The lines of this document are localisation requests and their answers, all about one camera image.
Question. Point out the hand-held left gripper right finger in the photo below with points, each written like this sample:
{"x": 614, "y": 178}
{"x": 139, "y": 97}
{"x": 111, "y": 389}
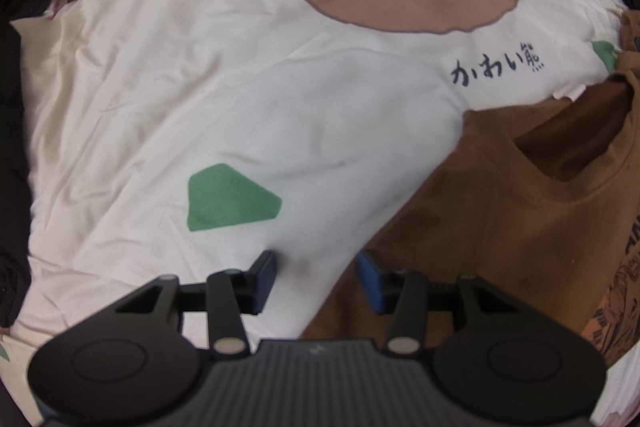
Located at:
{"x": 370, "y": 282}

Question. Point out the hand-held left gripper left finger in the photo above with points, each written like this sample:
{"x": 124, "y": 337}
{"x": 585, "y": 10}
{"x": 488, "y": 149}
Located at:
{"x": 265, "y": 282}

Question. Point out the cream bear print blanket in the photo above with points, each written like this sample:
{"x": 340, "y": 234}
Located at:
{"x": 200, "y": 82}

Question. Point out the brown printed t-shirt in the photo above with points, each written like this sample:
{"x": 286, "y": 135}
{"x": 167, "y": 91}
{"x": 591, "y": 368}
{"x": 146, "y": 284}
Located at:
{"x": 475, "y": 217}

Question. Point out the black crumpled garment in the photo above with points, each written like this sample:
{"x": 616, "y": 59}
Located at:
{"x": 12, "y": 107}

